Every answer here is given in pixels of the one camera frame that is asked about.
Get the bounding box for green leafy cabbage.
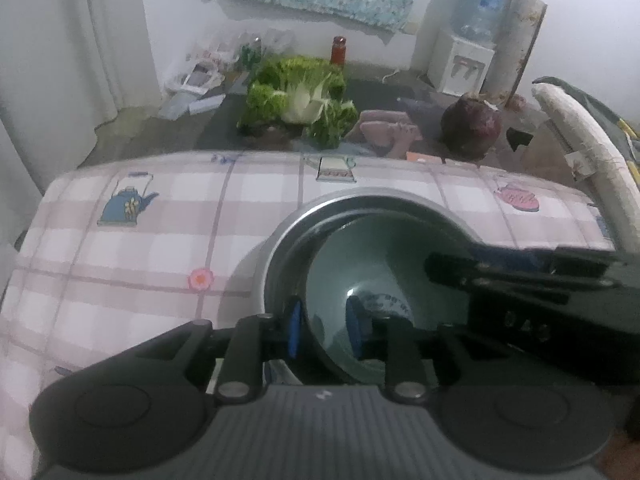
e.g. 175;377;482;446
236;56;358;150

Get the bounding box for green bottle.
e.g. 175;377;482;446
242;37;262;68

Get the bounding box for pale green ceramic bowl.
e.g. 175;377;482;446
305;212;471;381

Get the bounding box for white water dispenser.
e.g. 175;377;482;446
427;27;496;96

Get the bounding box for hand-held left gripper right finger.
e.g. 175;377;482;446
346;296;506;403

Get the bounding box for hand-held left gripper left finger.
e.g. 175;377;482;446
112;297;303;406

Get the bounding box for white stitched quilt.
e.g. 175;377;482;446
531;82;640;251

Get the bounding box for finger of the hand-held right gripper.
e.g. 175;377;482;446
425;252;621;307
467;242;621;276

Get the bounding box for pink checked printed tablecloth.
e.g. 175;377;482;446
0;152;616;480

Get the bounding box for white plastic bag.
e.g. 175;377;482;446
167;57;226;95

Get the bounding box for steel bowl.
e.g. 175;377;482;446
262;187;476;386

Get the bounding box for clear plastic bags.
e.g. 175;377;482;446
190;27;296;68

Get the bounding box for white curtain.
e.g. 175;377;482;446
0;0;151;196

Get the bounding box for blue water jug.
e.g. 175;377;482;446
450;0;508;43

